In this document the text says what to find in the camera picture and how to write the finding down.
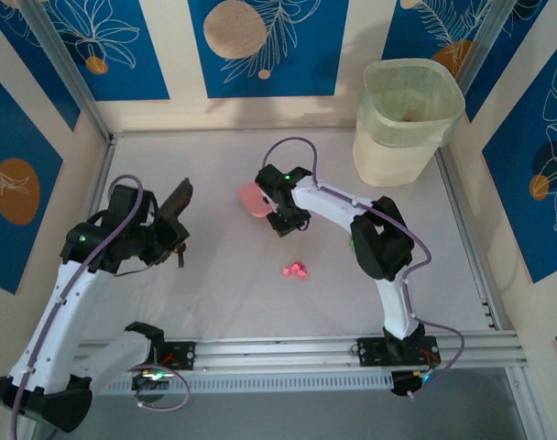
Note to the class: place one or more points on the pink plastic dustpan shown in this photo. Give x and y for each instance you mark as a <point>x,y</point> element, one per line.
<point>253,199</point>

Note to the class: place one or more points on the brown hand brush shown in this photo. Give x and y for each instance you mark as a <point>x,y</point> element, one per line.
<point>178,199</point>

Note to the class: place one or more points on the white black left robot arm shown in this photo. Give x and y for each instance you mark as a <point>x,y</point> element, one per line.
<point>68,321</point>

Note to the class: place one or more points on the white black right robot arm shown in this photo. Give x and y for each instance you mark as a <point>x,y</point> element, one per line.
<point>384,238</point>

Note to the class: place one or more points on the pink paper scrap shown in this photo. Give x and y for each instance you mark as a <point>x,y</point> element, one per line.
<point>296,269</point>

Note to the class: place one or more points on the beige trash bin with bag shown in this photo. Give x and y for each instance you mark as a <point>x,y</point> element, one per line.
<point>404,142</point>

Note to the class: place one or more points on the black left base electronics box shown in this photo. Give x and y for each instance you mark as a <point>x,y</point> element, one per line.
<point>150,387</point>

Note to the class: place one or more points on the black base electronics box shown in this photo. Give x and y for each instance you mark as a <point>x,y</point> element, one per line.
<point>150,387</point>
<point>407,385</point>

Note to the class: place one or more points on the black right base electronics box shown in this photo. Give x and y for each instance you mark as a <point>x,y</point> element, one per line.
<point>407,385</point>

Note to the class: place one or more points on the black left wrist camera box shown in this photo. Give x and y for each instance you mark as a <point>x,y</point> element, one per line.
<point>128,204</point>

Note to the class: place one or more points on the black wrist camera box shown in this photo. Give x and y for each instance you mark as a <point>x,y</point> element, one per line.
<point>128,204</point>
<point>267,181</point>

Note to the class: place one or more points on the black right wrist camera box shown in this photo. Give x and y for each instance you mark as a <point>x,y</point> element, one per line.
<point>267,181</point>

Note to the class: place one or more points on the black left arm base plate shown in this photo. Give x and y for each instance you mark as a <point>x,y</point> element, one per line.
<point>182,355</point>

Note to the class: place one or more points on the aluminium mounting rail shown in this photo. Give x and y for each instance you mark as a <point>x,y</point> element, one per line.
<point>278,355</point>

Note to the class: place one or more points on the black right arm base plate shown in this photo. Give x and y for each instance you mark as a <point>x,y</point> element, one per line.
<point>374,350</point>

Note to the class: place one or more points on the aluminium frame post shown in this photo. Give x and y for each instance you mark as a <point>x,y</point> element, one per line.
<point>63,69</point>
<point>487,41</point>

